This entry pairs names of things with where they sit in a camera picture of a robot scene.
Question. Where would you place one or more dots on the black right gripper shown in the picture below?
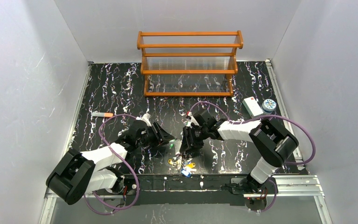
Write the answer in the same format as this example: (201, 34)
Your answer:
(192, 137)

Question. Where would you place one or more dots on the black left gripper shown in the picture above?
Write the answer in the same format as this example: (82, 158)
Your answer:
(159, 134)

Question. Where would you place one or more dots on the green key tag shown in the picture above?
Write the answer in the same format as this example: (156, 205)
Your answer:
(172, 144)

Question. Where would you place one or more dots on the yellow key tag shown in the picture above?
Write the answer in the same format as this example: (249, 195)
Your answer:
(190, 165)

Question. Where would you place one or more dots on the cluster of tagged keys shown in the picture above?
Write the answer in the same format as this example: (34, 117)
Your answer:
(180, 163)

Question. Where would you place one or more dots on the blue key tag front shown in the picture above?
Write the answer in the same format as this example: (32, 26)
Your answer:
(185, 172)

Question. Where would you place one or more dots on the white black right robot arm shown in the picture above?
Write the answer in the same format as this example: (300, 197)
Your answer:
(273, 141)

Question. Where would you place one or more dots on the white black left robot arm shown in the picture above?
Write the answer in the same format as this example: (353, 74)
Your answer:
(78, 173)

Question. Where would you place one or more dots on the orange grey marker pen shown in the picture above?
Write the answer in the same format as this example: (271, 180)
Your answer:
(102, 114)

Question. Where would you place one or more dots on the white rectangular box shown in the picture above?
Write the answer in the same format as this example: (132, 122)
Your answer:
(252, 107)

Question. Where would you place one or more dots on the orange wooden shelf rack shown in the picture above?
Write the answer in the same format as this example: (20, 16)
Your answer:
(189, 64)

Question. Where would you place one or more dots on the blue white round tin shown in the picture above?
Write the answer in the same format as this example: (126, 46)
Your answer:
(268, 106)

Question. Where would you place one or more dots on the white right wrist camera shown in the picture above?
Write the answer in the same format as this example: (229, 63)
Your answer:
(190, 120)

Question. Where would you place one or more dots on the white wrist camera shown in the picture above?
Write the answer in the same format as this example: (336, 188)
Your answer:
(145, 118)
(190, 120)

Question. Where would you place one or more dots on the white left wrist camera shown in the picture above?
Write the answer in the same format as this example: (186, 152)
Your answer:
(145, 118)

